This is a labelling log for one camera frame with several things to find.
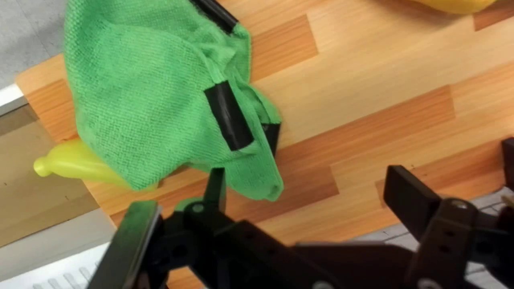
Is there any green microfiber towel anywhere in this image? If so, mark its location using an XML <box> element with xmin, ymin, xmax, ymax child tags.
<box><xmin>62</xmin><ymin>0</ymin><xmax>285</xmax><ymax>203</ymax></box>

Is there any yellow toy corn green husk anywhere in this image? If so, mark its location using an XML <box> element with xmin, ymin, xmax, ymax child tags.
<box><xmin>32</xmin><ymin>136</ymin><xmax>130</xmax><ymax>189</ymax></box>

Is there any yellow toy banana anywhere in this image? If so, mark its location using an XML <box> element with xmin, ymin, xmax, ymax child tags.
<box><xmin>411</xmin><ymin>0</ymin><xmax>499</xmax><ymax>15</ymax></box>

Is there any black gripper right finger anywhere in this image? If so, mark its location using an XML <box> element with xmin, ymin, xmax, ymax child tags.
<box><xmin>382</xmin><ymin>136</ymin><xmax>514</xmax><ymax>289</ymax></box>

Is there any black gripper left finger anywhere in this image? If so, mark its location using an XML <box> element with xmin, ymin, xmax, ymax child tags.
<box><xmin>86</xmin><ymin>166</ymin><xmax>322</xmax><ymax>289</ymax></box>

